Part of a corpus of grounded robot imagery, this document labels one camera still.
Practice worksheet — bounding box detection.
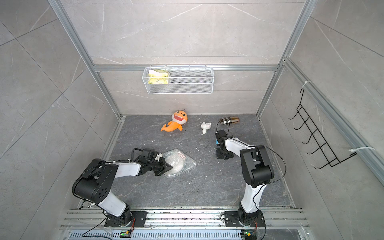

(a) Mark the white plate teal rim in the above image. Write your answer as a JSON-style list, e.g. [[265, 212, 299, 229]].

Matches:
[[166, 152, 186, 177]]

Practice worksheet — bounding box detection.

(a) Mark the clear bubble wrap sheet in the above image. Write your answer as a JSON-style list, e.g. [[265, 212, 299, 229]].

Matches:
[[163, 149, 197, 178]]

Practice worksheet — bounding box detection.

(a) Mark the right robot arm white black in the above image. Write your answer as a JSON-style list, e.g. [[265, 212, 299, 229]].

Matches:
[[216, 135, 286, 227]]

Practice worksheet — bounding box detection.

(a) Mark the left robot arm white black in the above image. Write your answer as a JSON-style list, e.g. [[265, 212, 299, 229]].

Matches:
[[72, 157, 173, 227]]

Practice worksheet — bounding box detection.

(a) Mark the small white bunny plush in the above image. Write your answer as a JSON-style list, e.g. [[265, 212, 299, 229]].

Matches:
[[201, 122, 212, 135]]

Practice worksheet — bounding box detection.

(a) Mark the plaid brown pouch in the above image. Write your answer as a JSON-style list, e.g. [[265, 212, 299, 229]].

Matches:
[[219, 117, 240, 125]]

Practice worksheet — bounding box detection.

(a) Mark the orange shark plush toy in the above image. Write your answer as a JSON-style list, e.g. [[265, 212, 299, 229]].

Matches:
[[161, 110, 188, 132]]

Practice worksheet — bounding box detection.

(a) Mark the yellow white cloth in basket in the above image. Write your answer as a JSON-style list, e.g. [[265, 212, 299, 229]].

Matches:
[[148, 70, 171, 85]]

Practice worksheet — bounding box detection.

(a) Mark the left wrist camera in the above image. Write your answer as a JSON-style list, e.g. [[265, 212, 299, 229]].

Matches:
[[141, 149, 163, 162]]

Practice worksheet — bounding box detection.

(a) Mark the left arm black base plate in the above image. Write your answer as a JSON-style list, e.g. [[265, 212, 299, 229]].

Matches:
[[104, 211, 148, 228]]

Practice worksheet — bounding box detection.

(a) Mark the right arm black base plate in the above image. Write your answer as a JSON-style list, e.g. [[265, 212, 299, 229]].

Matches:
[[223, 209, 266, 228]]

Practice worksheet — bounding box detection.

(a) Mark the white wire mesh basket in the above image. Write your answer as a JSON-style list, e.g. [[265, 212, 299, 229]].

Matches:
[[142, 67, 215, 95]]

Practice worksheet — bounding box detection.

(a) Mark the aluminium mounting rail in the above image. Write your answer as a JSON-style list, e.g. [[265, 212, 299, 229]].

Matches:
[[60, 207, 314, 240]]

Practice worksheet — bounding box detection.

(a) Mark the black wire hook rack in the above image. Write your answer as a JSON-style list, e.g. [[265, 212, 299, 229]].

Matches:
[[288, 89, 357, 170]]

